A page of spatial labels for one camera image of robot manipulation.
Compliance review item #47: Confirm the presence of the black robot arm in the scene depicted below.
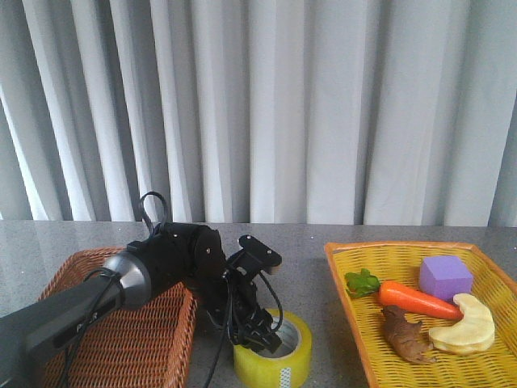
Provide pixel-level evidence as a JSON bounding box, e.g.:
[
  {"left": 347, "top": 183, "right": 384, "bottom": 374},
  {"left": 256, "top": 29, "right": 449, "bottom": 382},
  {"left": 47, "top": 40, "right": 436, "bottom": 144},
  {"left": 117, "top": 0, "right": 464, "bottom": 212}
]
[{"left": 1, "top": 223, "right": 282, "bottom": 360}]

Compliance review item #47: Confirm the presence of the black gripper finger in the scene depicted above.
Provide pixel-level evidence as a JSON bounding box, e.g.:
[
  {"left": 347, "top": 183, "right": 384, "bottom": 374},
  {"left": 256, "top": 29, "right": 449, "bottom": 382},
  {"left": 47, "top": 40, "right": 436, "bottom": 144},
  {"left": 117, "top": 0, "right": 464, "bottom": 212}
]
[{"left": 259, "top": 331, "right": 282, "bottom": 354}]

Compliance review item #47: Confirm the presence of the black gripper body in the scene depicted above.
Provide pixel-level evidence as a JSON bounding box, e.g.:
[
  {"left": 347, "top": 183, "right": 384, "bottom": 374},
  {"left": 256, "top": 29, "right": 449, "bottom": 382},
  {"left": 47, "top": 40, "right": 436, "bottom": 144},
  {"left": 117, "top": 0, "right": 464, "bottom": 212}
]
[{"left": 197, "top": 269, "right": 277, "bottom": 348}]

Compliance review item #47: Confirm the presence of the grey pleated curtain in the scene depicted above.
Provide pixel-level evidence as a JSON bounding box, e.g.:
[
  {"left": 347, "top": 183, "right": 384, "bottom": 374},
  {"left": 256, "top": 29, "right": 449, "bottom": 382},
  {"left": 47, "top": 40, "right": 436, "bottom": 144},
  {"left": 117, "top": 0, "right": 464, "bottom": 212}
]
[{"left": 1, "top": 1, "right": 516, "bottom": 226}]

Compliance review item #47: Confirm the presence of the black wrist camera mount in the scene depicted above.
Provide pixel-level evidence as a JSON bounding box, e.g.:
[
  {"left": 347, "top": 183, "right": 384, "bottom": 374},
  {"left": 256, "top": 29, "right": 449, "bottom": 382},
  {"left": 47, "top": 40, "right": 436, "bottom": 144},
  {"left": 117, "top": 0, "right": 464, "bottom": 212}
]
[{"left": 227, "top": 234, "right": 282, "bottom": 279}]

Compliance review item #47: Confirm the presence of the purple foam cube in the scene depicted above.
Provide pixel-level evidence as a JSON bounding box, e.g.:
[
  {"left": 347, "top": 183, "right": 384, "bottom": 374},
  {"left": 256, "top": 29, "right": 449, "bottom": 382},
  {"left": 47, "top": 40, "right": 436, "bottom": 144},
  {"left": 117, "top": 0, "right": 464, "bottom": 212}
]
[{"left": 418, "top": 255, "right": 473, "bottom": 302}]

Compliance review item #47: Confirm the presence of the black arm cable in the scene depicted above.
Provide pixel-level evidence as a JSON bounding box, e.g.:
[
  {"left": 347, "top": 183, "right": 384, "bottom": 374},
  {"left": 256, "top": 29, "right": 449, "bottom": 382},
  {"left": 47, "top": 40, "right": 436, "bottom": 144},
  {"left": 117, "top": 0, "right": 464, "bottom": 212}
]
[{"left": 60, "top": 192, "right": 284, "bottom": 388}]

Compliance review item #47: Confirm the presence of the pale yellow croissant toy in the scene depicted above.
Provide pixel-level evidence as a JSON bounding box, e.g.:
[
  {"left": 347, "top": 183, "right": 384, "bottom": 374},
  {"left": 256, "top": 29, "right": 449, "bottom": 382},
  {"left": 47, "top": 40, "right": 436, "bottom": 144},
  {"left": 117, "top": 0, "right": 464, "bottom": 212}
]
[{"left": 428, "top": 293, "right": 495, "bottom": 356}]

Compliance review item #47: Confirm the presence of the brown toy animal figure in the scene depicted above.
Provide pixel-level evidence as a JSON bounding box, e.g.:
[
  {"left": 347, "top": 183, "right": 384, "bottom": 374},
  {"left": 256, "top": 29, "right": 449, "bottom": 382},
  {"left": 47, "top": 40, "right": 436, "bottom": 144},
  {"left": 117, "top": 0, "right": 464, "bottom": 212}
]
[{"left": 381, "top": 305, "right": 437, "bottom": 365}]

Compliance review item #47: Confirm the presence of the yellow woven basket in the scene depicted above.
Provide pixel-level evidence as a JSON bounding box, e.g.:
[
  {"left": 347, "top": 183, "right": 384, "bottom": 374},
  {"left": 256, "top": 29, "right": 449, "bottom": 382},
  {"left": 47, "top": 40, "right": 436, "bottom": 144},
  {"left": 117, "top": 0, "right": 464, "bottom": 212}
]
[{"left": 325, "top": 241, "right": 516, "bottom": 387}]

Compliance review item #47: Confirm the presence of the orange toy carrot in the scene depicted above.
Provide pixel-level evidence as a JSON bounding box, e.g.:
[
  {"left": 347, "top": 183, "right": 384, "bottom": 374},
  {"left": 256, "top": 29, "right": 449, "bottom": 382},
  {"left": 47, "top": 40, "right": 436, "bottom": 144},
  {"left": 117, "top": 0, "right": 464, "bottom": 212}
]
[{"left": 344, "top": 268, "right": 464, "bottom": 321}]

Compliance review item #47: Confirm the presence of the yellow packing tape roll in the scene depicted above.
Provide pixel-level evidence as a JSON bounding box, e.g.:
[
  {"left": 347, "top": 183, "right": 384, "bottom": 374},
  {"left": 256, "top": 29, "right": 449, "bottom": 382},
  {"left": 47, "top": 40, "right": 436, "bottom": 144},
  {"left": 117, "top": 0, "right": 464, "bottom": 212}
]
[{"left": 233, "top": 309, "right": 313, "bottom": 388}]

